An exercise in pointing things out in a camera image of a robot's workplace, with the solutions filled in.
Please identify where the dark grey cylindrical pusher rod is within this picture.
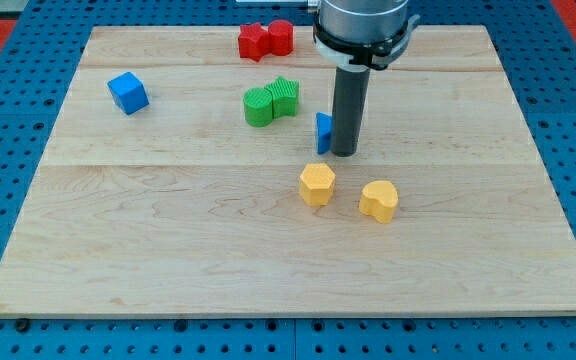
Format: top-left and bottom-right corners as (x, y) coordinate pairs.
(330, 68), (370, 157)

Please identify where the blue triangle block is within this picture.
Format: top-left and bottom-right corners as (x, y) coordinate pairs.
(316, 112), (332, 155)

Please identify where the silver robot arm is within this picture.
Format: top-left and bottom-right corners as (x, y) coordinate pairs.
(302, 0), (420, 157)

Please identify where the yellow hexagon block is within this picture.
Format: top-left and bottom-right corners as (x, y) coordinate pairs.
(299, 163), (336, 206)

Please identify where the green star block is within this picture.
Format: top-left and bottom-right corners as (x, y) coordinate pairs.
(265, 76), (299, 118)

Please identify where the red cylinder block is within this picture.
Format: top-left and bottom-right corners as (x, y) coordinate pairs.
(267, 20), (294, 56)

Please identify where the green cylinder block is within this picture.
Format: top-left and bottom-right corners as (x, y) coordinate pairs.
(243, 87), (273, 127)

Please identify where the red star block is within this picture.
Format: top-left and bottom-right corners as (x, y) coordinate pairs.
(238, 23), (270, 62)

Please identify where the yellow heart block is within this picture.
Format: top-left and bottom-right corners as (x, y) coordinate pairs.
(358, 180), (399, 224)

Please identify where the light wooden board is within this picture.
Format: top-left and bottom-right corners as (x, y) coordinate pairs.
(0, 26), (576, 319)

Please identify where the blue cube block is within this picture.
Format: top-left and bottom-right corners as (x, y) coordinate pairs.
(107, 72), (149, 115)

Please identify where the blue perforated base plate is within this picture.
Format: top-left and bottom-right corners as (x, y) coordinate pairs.
(0, 0), (576, 359)

